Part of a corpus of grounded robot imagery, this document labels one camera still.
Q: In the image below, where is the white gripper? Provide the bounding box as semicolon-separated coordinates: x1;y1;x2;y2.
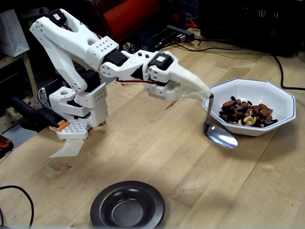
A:
142;52;212;101

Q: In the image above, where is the bent metal spoon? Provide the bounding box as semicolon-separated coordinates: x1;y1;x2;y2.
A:
203;92;239;150

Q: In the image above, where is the nut and dried fruit mix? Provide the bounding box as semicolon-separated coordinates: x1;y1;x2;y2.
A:
218;95;279;128

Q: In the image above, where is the white octagonal bowl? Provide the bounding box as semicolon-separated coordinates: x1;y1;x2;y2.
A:
202;78;297;137

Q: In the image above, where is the dark brown plate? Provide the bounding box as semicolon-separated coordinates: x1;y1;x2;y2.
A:
90;180;166;228

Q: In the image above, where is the black power strip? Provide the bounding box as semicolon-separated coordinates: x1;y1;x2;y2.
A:
166;24;195;43

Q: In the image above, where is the red chair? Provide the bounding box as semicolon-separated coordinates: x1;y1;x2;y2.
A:
84;0;172;77

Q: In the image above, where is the black plastic crate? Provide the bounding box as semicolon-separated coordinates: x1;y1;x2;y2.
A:
198;0;305;58

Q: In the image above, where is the translucent white sheet piece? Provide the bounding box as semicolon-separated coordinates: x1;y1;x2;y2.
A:
49;138;84;158

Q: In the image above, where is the black clamp with orange tip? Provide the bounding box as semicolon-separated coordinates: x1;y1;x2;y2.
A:
9;96;71;132

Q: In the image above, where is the light wooden shelf unit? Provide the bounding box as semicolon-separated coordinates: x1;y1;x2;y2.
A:
0;51;40;105

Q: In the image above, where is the beige socket box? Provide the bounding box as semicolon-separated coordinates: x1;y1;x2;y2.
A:
0;106;27;134

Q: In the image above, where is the white paper box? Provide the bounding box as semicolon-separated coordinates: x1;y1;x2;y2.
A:
0;9;31;58

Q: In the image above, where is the red rounded object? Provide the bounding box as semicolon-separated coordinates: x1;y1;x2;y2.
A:
0;134;14;159

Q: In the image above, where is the thin black cable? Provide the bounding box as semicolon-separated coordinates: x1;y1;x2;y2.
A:
173;42;272;56

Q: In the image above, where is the thick black power cable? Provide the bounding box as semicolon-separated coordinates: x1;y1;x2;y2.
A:
190;38;305;91

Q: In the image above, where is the long black cable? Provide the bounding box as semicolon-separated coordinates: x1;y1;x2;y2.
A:
0;185;35;229

